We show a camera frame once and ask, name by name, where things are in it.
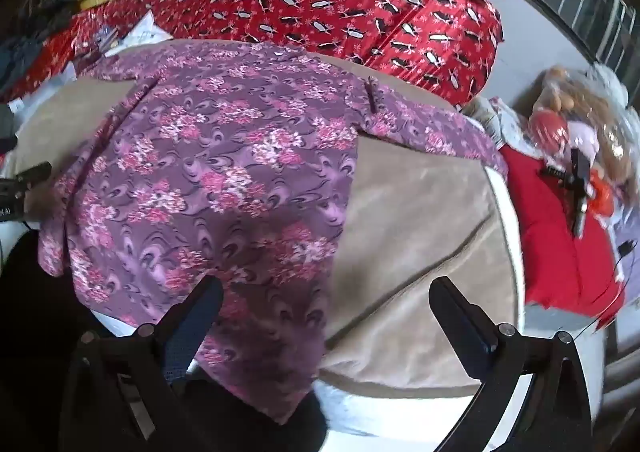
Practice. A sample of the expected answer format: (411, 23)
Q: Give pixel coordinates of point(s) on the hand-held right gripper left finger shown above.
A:
(192, 332)

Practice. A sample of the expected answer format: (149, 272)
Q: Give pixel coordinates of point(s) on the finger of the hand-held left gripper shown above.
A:
(35, 172)

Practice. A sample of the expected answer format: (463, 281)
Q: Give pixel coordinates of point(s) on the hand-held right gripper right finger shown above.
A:
(472, 337)

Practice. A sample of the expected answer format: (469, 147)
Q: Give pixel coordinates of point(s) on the purple floral shirt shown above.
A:
(225, 156)

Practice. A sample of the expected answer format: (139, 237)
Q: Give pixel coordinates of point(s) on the pile of dark clothes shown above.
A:
(45, 6)

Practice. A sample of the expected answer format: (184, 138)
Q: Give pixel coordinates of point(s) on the dark cloth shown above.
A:
(40, 292)

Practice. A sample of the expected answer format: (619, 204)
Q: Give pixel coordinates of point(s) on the beige blanket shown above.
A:
(425, 242)

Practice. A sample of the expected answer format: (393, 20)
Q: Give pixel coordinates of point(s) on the red cloth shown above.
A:
(550, 242)

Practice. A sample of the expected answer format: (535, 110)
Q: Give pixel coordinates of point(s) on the white papers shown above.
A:
(145, 34)

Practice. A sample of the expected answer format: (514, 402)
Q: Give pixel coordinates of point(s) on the black tripod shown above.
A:
(579, 192)

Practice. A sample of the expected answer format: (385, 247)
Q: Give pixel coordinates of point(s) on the lavender bedsheet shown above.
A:
(629, 232)

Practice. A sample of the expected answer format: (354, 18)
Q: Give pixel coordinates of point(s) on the orange plastic packet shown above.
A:
(602, 197)

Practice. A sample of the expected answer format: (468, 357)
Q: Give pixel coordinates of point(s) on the white patterned cloth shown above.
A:
(500, 124)

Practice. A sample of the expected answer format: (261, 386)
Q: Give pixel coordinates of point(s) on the clear plastic bag of toys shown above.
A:
(615, 141)

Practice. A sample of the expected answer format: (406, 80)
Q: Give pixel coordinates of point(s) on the red penguin print blanket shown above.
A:
(350, 6)

